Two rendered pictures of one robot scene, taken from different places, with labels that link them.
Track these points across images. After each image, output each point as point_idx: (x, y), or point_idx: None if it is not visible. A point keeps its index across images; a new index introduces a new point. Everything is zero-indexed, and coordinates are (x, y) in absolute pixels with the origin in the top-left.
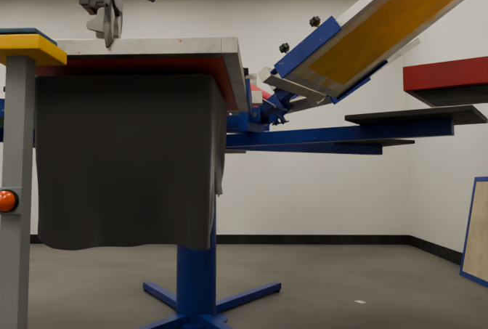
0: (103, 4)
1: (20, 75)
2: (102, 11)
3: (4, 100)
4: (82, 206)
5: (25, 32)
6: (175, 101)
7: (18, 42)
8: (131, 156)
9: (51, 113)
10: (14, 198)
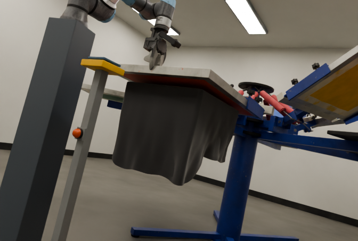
0: None
1: (98, 77)
2: (151, 52)
3: None
4: (131, 147)
5: (100, 58)
6: (181, 101)
7: (95, 63)
8: (155, 126)
9: (129, 99)
10: (80, 132)
